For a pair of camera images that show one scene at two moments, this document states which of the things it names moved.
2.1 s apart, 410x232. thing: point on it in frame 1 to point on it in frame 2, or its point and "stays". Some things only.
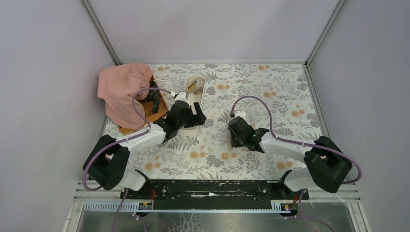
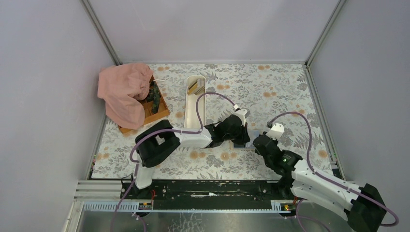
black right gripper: [234, 143] to [275, 141]
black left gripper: [197, 118] to [243, 137]
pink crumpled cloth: [117, 83] stays
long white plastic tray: [195, 87] stays
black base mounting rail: [215, 194] stays
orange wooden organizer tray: [150, 117] stays
